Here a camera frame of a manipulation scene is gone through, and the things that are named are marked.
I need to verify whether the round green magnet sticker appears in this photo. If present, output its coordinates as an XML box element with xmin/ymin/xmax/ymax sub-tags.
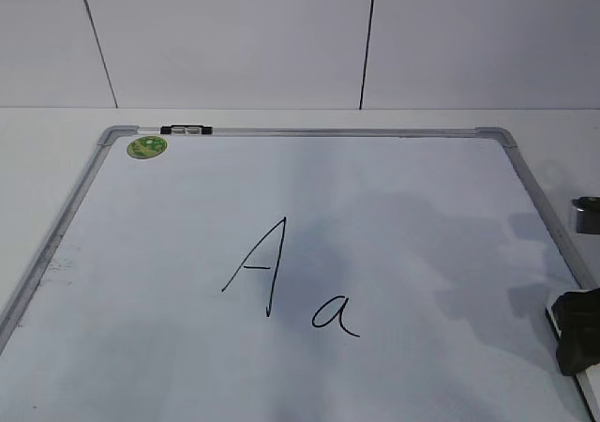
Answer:
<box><xmin>127</xmin><ymin>136</ymin><xmax>168</xmax><ymax>159</ymax></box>

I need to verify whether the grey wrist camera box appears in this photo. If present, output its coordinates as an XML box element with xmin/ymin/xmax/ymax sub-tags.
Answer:
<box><xmin>571</xmin><ymin>196</ymin><xmax>600</xmax><ymax>235</ymax></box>

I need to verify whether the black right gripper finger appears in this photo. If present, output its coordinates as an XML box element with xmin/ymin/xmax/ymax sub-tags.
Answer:
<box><xmin>550</xmin><ymin>288</ymin><xmax>599</xmax><ymax>376</ymax></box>

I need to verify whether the white board eraser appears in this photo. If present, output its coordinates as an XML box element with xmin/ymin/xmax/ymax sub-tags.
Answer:
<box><xmin>545</xmin><ymin>305</ymin><xmax>600</xmax><ymax>407</ymax></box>

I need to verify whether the black pen clip holder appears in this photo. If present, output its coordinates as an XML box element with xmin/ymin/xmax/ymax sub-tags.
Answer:
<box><xmin>159</xmin><ymin>125</ymin><xmax>213</xmax><ymax>136</ymax></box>

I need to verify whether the white board with grey frame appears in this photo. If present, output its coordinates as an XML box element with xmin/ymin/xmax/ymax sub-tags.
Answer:
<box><xmin>1</xmin><ymin>128</ymin><xmax>593</xmax><ymax>421</ymax></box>

